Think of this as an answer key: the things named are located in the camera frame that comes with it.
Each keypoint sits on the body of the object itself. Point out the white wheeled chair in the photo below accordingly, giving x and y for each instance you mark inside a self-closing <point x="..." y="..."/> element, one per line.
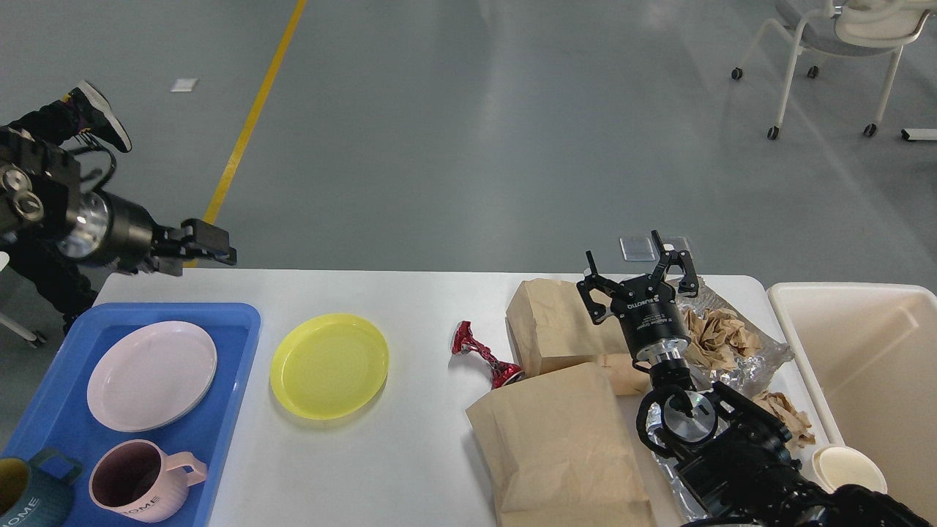
<point x="842" y="29"/>

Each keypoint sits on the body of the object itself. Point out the dark teal mug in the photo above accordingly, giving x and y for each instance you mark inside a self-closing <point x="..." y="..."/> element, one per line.
<point x="31" y="496"/>

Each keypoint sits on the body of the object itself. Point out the crushed red can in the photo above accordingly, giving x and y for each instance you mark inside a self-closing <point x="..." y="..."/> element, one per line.
<point x="501" y="373"/>

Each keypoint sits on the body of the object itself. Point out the pink ribbed mug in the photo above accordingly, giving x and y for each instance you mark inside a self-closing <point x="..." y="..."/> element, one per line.
<point x="137" y="480"/>

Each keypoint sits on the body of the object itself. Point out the crumpled brown paper ball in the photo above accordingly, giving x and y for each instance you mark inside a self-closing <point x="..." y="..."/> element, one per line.
<point x="719" y="339"/>

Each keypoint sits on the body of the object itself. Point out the white paper cup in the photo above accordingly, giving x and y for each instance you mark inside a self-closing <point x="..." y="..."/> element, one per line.
<point x="834" y="466"/>

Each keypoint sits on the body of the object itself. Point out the yellow round plate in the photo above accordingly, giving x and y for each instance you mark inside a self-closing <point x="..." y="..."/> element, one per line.
<point x="329" y="367"/>

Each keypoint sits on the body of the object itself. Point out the brown paper bag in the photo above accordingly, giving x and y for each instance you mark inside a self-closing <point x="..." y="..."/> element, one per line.
<point x="552" y="330"/>
<point x="559" y="452"/>

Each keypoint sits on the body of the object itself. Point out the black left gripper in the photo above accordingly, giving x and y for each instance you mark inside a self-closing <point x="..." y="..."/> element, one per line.
<point x="117" y="234"/>

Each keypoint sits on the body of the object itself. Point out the crumpled aluminium foil sheet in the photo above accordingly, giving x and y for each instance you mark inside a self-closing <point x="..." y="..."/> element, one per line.
<point x="754" y="374"/>

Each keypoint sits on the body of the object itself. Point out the beige plastic bin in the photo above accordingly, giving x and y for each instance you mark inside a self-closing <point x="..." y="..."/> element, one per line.
<point x="867" y="353"/>

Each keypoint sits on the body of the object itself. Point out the small crumpled brown paper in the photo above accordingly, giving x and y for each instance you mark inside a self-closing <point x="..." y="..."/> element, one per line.
<point x="797" y="422"/>

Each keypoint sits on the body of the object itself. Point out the left white chair leg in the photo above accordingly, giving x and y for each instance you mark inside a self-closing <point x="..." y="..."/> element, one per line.
<point x="33" y="338"/>

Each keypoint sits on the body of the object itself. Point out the person in dark clothes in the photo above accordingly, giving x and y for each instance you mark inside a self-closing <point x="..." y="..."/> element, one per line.
<point x="83" y="110"/>

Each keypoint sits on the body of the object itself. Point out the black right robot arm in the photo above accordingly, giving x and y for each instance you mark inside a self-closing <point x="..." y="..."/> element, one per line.
<point x="730" y="453"/>

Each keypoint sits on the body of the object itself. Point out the front crumpled foil sheet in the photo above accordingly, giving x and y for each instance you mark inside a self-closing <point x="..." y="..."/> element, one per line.
<point x="688" y="507"/>

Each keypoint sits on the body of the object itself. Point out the white round plate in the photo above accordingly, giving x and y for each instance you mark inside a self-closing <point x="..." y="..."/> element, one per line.
<point x="152" y="377"/>

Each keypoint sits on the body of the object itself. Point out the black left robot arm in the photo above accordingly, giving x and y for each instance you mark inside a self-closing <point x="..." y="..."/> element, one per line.
<point x="46" y="196"/>

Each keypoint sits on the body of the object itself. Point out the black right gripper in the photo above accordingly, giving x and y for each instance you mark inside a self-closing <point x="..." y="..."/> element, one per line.
<point x="646" y="305"/>

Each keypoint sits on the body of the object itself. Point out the blue plastic tray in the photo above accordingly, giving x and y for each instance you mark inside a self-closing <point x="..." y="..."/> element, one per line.
<point x="58" y="415"/>

